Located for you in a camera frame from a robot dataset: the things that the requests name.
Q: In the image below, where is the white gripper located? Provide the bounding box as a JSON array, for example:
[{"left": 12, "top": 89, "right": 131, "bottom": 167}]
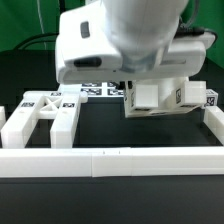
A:
[{"left": 55, "top": 19, "right": 207, "bottom": 84}]

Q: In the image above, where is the white chair seat part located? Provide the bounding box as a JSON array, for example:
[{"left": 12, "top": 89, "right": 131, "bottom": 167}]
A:
[{"left": 124, "top": 77, "right": 201, "bottom": 118}]

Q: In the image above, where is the small white tagged block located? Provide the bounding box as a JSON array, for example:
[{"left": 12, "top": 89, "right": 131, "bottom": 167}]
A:
[{"left": 130, "top": 84, "right": 159, "bottom": 111}]

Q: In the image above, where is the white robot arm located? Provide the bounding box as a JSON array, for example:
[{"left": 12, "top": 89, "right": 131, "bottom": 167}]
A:
[{"left": 55, "top": 0, "right": 217, "bottom": 84}]

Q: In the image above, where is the white tag sheet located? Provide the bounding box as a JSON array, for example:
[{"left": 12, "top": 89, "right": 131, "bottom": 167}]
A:
[{"left": 57, "top": 81, "right": 129, "bottom": 101}]

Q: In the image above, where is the white side block left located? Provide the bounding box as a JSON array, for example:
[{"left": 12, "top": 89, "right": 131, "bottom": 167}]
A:
[{"left": 0, "top": 106, "right": 6, "bottom": 131}]

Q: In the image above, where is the white obstacle fence bar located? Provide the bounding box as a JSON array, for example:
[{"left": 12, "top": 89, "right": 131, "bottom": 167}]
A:
[{"left": 0, "top": 147, "right": 224, "bottom": 178}]

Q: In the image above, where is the black base cable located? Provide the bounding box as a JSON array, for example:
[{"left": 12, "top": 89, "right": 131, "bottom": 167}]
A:
[{"left": 13, "top": 32, "right": 61, "bottom": 51}]

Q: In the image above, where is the white chair back frame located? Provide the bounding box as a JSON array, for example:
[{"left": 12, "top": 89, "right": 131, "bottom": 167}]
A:
[{"left": 1, "top": 91, "right": 88, "bottom": 149}]

